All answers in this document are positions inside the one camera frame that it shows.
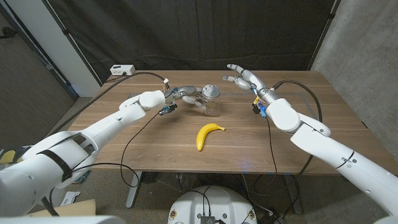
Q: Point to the white table leg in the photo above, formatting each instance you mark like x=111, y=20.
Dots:
x=133, y=189

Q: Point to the clear glass jar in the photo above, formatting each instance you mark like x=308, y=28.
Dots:
x=212, y=105

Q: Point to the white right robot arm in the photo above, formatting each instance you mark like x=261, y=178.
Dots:
x=326, y=146

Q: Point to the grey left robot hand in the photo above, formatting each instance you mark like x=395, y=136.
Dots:
x=186, y=91

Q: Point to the black backdrop stand pole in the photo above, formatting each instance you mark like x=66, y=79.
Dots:
x=323, y=32
x=73, y=42

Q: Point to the black power brick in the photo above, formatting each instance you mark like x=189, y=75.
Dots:
x=271, y=217

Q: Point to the white power strip box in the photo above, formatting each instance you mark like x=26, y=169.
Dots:
x=122, y=69

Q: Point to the yellow banana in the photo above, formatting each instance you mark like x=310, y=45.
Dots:
x=203, y=133

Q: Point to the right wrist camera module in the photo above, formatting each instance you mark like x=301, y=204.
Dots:
x=259, y=108

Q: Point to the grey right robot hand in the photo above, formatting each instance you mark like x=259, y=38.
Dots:
x=253, y=81

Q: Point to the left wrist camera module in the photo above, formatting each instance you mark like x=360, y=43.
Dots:
x=168, y=109

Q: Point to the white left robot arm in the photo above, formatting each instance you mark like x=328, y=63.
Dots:
x=102, y=127

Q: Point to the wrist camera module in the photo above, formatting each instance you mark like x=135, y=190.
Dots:
x=168, y=109
x=259, y=108

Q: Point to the yellow black padded object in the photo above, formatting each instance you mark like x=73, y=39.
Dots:
x=9, y=155

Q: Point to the cardboard sheet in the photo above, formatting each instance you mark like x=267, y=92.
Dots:
x=71, y=209

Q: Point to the black backdrop curtain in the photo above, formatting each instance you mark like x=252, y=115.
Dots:
x=192, y=31

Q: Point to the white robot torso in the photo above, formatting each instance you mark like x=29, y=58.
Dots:
x=213, y=202

